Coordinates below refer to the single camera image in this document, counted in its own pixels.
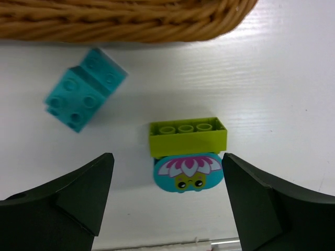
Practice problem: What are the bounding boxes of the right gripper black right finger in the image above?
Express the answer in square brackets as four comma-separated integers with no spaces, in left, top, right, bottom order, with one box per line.
[222,153,334,251]

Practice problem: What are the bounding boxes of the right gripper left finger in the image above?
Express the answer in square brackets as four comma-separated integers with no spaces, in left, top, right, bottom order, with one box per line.
[1,153,114,250]

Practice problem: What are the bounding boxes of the cyan flower face lego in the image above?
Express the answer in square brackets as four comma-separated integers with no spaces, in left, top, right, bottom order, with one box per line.
[153,153,224,193]

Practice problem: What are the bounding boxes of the lime long lego brick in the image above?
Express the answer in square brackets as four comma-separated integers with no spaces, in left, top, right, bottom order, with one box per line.
[149,117,228,159]

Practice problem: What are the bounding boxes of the cyan lego cluster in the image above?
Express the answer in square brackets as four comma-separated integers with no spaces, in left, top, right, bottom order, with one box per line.
[45,48,128,133]

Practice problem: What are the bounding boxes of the brown wicker divided basket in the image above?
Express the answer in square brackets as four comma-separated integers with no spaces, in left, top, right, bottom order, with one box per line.
[1,0,256,43]

